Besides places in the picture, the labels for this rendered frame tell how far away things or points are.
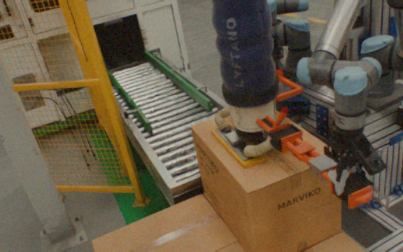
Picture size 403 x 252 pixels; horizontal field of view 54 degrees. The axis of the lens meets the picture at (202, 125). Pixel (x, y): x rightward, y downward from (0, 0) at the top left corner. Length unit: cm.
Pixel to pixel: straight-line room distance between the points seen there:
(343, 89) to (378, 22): 94
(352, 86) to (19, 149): 204
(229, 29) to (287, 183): 59
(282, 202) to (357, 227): 88
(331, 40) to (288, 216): 71
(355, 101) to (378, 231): 138
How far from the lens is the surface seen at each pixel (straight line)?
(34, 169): 267
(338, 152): 115
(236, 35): 142
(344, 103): 105
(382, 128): 188
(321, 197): 165
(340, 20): 128
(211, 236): 187
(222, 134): 174
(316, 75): 117
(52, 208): 283
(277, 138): 141
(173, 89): 341
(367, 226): 237
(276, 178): 148
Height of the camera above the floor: 184
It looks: 29 degrees down
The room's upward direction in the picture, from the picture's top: 11 degrees counter-clockwise
